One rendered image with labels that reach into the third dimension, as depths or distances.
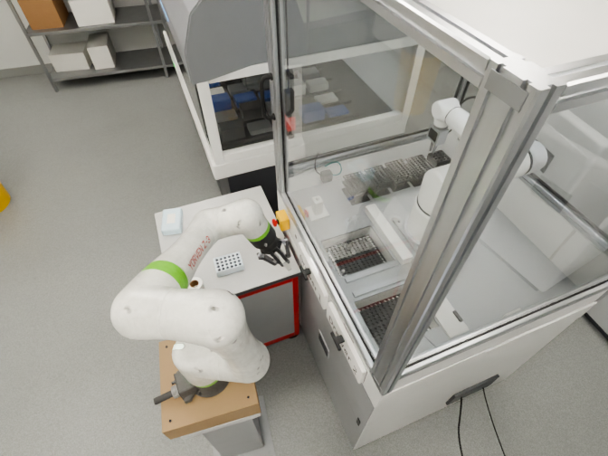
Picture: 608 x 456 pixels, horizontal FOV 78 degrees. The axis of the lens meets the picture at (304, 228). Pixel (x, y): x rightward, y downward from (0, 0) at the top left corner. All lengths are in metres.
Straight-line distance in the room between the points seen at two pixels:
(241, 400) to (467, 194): 1.04
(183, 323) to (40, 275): 2.44
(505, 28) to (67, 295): 2.80
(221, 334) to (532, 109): 0.64
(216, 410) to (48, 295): 1.91
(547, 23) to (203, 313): 0.77
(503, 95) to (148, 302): 0.71
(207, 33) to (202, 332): 1.25
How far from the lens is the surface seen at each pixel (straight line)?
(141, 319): 0.84
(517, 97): 0.50
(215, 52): 1.76
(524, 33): 0.69
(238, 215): 1.13
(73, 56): 5.14
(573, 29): 0.74
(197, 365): 1.20
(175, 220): 1.97
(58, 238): 3.37
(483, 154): 0.56
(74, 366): 2.69
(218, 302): 0.79
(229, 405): 1.40
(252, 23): 1.76
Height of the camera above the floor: 2.20
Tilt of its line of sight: 49 degrees down
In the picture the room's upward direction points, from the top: straight up
